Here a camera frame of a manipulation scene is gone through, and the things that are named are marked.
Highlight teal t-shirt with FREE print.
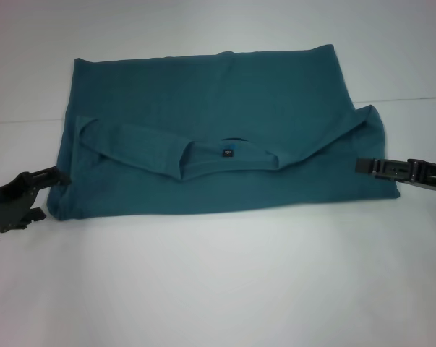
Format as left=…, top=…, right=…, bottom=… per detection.
left=45, top=43, right=401, bottom=222

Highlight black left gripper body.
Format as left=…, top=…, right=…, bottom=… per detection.
left=0, top=171, right=42, bottom=234

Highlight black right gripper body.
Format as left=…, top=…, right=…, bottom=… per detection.
left=406, top=158, right=436, bottom=192

